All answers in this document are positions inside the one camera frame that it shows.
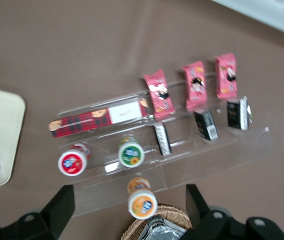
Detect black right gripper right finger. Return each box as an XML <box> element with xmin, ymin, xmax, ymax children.
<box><xmin>180</xmin><ymin>184</ymin><xmax>284</xmax><ymax>240</ymax></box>

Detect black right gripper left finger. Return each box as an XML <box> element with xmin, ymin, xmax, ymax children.
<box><xmin>0</xmin><ymin>184</ymin><xmax>75</xmax><ymax>240</ymax></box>

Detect beige plastic tray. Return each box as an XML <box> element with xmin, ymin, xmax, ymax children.
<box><xmin>0</xmin><ymin>85</ymin><xmax>26</xmax><ymax>187</ymax></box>

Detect oval wicker basket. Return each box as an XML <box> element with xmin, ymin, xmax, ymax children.
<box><xmin>120</xmin><ymin>204</ymin><xmax>193</xmax><ymax>240</ymax></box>

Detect stacked foil containers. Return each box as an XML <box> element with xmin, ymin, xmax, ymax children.
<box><xmin>138</xmin><ymin>216</ymin><xmax>190</xmax><ymax>240</ymax></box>

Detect red-lid gum bottle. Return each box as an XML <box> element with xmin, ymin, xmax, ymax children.
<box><xmin>57</xmin><ymin>142</ymin><xmax>91</xmax><ymax>177</ymax></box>

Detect orange-lid gum bottle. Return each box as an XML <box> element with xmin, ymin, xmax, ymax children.
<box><xmin>127</xmin><ymin>176</ymin><xmax>158</xmax><ymax>220</ymax></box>

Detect clear acrylic tiered shelf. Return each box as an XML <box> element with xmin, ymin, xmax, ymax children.
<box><xmin>55</xmin><ymin>72</ymin><xmax>274</xmax><ymax>218</ymax></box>

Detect small black snack box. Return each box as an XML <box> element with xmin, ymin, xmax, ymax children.
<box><xmin>193</xmin><ymin>109</ymin><xmax>219</xmax><ymax>141</ymax></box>
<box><xmin>227</xmin><ymin>96</ymin><xmax>254</xmax><ymax>131</ymax></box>
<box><xmin>154</xmin><ymin>122</ymin><xmax>172</xmax><ymax>156</ymax></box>

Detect red plaid cookie box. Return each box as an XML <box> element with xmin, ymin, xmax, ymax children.
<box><xmin>48</xmin><ymin>97</ymin><xmax>150</xmax><ymax>139</ymax></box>

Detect green-lid gum bottle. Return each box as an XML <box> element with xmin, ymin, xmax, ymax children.
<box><xmin>118</xmin><ymin>136</ymin><xmax>145</xmax><ymax>168</ymax></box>

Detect pink cartoon snack packet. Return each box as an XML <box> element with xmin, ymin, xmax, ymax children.
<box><xmin>182</xmin><ymin>60</ymin><xmax>209</xmax><ymax>111</ymax></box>
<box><xmin>215</xmin><ymin>52</ymin><xmax>239</xmax><ymax>100</ymax></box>
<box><xmin>143</xmin><ymin>69</ymin><xmax>176</xmax><ymax>120</ymax></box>

